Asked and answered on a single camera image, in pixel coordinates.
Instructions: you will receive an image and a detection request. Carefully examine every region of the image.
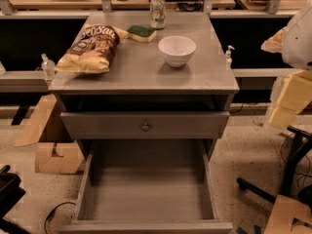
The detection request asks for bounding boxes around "grey drawer cabinet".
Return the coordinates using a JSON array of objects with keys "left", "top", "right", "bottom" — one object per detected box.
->
[{"left": 48, "top": 11, "right": 241, "bottom": 234}]

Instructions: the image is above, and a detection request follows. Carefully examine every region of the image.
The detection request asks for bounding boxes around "black object bottom left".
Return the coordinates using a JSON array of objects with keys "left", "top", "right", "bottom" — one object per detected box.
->
[{"left": 0, "top": 165, "right": 30, "bottom": 234}]

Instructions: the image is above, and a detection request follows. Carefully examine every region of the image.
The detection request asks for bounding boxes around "open bottom drawer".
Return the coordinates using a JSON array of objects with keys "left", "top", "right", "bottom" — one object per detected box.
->
[{"left": 58, "top": 139, "right": 232, "bottom": 234}]

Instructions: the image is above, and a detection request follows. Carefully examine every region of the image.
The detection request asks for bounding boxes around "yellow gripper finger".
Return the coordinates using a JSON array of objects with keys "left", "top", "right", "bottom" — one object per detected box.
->
[
  {"left": 268, "top": 69, "right": 312, "bottom": 129},
  {"left": 260, "top": 27, "right": 286, "bottom": 54}
]

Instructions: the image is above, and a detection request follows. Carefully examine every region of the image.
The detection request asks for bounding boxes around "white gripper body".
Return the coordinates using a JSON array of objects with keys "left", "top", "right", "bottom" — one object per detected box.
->
[{"left": 282, "top": 0, "right": 312, "bottom": 69}]

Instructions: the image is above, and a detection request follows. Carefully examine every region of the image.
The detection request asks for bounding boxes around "black floor cable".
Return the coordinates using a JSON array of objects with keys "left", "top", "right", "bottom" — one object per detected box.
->
[{"left": 43, "top": 201, "right": 77, "bottom": 234}]

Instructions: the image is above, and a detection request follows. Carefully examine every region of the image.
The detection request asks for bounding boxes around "cardboard box bottom right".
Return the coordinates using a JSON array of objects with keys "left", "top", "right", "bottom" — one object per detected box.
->
[{"left": 263, "top": 195, "right": 312, "bottom": 234}]

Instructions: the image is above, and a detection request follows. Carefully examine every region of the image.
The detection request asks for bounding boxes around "closed upper drawer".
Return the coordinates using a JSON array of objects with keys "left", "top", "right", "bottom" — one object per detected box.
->
[{"left": 60, "top": 112, "right": 229, "bottom": 139}]

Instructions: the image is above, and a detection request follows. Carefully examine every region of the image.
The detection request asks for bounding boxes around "cardboard box left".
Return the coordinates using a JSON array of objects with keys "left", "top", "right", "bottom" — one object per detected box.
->
[{"left": 15, "top": 95, "right": 84, "bottom": 175}]

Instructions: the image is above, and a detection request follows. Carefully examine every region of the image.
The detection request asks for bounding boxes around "black chair base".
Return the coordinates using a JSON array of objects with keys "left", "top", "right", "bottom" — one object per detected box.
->
[{"left": 236, "top": 126, "right": 312, "bottom": 204}]

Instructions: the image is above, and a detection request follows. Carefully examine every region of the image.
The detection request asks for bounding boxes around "cardboard box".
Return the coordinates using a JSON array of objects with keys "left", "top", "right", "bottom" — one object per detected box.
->
[
  {"left": 263, "top": 195, "right": 312, "bottom": 234},
  {"left": 15, "top": 95, "right": 84, "bottom": 175}
]

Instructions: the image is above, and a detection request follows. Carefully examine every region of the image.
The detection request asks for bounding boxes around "green yellow sponge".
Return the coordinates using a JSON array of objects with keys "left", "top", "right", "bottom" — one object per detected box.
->
[{"left": 127, "top": 25, "right": 156, "bottom": 43}]

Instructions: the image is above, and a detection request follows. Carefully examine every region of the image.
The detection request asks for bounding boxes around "clear sanitizer bottle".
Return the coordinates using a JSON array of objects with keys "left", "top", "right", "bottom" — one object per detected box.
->
[{"left": 41, "top": 54, "right": 56, "bottom": 79}]

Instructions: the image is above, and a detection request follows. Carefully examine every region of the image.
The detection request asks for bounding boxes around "brown chip bag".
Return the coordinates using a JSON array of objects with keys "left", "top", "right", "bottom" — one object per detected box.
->
[{"left": 56, "top": 24, "right": 129, "bottom": 74}]

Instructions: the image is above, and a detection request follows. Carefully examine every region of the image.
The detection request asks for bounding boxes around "white pump bottle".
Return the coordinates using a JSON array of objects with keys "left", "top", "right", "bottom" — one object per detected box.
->
[{"left": 225, "top": 45, "right": 235, "bottom": 69}]

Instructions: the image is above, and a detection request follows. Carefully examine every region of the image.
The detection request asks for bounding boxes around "soda can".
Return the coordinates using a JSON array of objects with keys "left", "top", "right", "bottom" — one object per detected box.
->
[{"left": 150, "top": 0, "right": 166, "bottom": 29}]

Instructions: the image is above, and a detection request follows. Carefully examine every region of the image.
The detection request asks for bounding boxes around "white bowl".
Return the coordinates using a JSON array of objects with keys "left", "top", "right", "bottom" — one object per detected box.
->
[{"left": 158, "top": 36, "right": 196, "bottom": 67}]

